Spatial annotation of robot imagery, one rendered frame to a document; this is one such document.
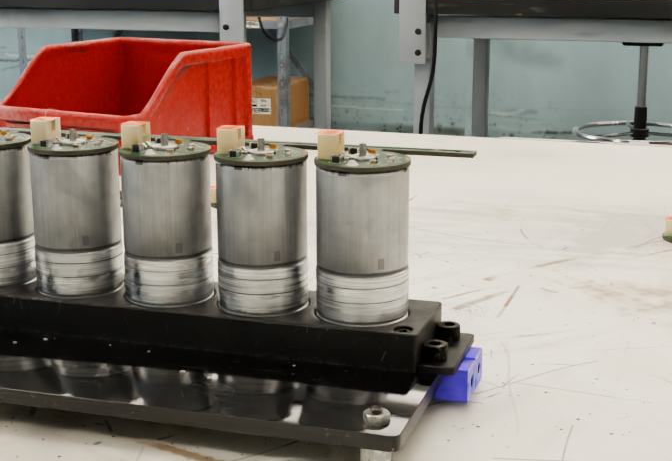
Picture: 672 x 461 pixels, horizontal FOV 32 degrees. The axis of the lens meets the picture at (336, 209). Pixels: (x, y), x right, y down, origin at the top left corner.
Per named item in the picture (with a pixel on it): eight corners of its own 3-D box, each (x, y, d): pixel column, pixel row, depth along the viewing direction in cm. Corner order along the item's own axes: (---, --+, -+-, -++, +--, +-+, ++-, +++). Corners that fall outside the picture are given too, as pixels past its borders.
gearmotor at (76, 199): (99, 332, 32) (90, 149, 31) (22, 324, 33) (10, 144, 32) (140, 306, 35) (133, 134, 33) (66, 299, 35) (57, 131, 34)
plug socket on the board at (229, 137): (243, 155, 31) (242, 130, 31) (213, 154, 31) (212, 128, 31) (254, 150, 31) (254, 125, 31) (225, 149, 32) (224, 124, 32)
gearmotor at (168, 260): (193, 342, 31) (187, 154, 30) (111, 333, 32) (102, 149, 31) (228, 314, 34) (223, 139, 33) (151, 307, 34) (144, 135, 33)
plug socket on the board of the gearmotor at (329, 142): (345, 161, 30) (345, 135, 30) (313, 159, 30) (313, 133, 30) (354, 155, 31) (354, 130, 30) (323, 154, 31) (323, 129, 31)
